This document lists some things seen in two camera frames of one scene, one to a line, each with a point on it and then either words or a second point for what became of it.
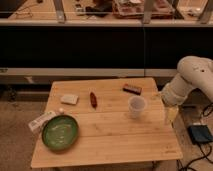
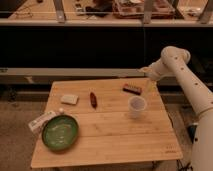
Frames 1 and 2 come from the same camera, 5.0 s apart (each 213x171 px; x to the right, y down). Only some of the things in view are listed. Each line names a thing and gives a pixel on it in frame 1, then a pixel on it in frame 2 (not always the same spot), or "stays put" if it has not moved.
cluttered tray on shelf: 155,9 stays put
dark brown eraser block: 132,89 stays put
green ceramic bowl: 60,132 stays put
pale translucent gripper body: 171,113 to 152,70
